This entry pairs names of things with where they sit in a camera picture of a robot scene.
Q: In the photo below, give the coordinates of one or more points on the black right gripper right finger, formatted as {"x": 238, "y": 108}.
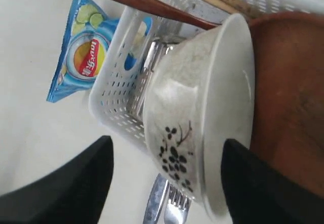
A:
{"x": 256, "y": 193}

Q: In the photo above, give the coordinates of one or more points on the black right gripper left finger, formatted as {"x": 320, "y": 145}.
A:
{"x": 74, "y": 193}

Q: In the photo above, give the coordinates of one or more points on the brown wooden plate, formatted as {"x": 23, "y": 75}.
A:
{"x": 288, "y": 117}

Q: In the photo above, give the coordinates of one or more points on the silver fork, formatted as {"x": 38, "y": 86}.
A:
{"x": 177, "y": 208}

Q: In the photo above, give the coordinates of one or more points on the silver table knife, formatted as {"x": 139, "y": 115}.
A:
{"x": 156, "y": 200}

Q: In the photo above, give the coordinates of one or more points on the white floral ceramic bowl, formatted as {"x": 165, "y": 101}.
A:
{"x": 201, "y": 93}

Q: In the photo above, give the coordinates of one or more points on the blue chips bag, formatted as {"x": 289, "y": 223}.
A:
{"x": 87, "y": 37}

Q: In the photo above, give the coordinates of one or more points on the white perforated plastic basket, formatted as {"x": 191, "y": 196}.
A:
{"x": 146, "y": 29}

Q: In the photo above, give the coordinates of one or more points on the clear faceted glass cup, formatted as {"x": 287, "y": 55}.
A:
{"x": 157, "y": 50}

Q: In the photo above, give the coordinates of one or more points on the brown wooden spoon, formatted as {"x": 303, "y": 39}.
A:
{"x": 158, "y": 8}

